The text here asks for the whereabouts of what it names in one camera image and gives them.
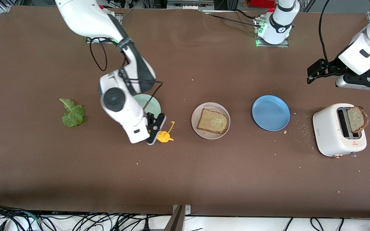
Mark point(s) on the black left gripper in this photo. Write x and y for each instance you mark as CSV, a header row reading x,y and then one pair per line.
x,y
330,68

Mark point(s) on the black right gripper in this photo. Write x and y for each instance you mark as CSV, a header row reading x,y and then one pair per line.
x,y
151,120

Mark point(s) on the yellow squeeze bottle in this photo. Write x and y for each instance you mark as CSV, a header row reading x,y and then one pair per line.
x,y
164,137

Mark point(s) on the beige plate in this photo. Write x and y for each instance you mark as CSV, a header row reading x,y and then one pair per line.
x,y
209,136

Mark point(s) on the brown bread slice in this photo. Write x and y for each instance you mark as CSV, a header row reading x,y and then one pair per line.
x,y
212,122
356,119

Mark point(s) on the green lettuce leaf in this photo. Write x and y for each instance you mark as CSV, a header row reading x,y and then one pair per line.
x,y
73,115

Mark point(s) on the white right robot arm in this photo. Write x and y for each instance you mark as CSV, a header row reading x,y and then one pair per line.
x,y
130,118

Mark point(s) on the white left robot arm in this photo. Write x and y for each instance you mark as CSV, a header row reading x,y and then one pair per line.
x,y
279,29

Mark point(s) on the light green plate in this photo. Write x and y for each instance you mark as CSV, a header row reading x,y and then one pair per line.
x,y
155,110

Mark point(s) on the blue plate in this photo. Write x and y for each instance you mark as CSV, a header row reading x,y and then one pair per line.
x,y
270,113

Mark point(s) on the white toaster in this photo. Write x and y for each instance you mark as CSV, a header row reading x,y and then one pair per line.
x,y
328,131

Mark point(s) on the red box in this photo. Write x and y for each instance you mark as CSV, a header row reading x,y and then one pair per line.
x,y
262,3

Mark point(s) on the grey metal equipment box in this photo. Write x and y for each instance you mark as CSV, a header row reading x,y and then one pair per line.
x,y
189,4

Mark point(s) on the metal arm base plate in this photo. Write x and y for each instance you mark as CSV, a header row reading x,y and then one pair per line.
x,y
271,46
119,20

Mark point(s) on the silver table edge bracket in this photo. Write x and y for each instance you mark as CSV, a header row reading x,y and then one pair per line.
x,y
188,210

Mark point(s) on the dark grey metal post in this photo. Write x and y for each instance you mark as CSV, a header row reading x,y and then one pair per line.
x,y
176,221

